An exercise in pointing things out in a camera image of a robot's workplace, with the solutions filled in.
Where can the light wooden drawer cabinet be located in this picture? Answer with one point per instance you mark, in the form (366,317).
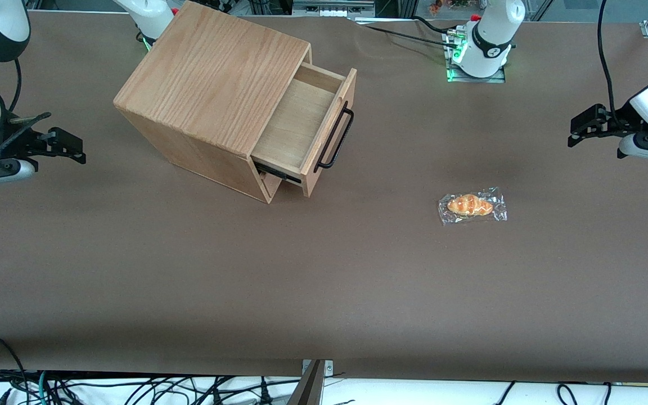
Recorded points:
(206,79)

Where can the black metal drawer slide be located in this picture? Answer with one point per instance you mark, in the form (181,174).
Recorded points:
(279,173)

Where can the brown table cover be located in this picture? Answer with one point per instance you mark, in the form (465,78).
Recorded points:
(324,270)

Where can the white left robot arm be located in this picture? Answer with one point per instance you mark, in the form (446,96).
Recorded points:
(490,39)

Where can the silver metal bracket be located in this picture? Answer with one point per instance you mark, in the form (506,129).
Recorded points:
(328,368)

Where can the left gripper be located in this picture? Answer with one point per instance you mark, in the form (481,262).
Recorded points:
(612,125)

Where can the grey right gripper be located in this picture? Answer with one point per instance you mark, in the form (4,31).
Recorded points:
(13,142)

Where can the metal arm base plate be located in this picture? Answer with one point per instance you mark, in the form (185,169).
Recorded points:
(450,70)

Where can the orange background object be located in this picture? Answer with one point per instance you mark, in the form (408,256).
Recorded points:
(435,7)

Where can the croissant in clear wrapper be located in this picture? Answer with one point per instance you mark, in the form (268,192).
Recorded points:
(470,205)

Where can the wooden cabinet door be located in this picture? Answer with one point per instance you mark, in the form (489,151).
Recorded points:
(301,121)

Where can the grey background equipment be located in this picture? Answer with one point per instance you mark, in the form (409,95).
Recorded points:
(332,8)

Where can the dark metal post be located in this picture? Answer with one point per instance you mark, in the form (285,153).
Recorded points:
(308,388)

